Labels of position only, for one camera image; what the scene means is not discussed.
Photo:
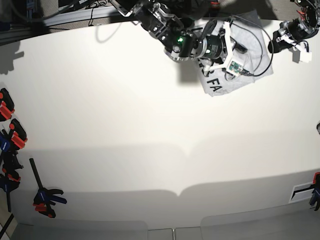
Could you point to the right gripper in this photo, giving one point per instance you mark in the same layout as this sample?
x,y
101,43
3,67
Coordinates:
x,y
214,47

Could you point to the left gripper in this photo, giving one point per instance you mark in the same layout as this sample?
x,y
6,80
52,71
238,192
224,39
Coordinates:
x,y
276,47

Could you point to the grey T-shirt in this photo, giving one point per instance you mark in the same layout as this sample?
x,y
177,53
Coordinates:
x,y
247,30

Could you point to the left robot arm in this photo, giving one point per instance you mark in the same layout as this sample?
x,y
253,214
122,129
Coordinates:
x,y
291,33

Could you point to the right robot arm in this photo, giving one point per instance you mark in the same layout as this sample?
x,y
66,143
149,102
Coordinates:
x,y
184,27

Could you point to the white black label card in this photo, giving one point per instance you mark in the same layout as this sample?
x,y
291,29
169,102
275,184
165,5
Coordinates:
x,y
301,192

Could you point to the blue clamp right edge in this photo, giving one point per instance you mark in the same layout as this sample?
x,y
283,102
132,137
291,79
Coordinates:
x,y
315,198

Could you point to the orange black clamp lower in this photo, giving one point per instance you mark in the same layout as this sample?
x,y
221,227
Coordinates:
x,y
17,135

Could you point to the orange black clamp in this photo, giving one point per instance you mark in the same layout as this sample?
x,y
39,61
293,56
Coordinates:
x,y
7,106
17,135

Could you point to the orange black clamp upper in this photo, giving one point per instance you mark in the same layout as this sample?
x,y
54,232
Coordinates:
x,y
7,106

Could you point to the blue orange bar clamp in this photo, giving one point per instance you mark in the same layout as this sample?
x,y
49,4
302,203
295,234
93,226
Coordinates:
x,y
45,198

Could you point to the blue bar clamp left edge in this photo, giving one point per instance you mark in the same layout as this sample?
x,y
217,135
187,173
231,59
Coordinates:
x,y
9,178

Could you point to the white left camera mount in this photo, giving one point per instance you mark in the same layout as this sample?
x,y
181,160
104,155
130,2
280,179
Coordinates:
x,y
300,51

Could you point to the black camera mount overhead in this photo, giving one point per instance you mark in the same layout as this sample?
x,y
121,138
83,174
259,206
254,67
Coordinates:
x,y
193,9

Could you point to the aluminium frame rail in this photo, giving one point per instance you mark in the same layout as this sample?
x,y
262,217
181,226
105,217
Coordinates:
x,y
20,33

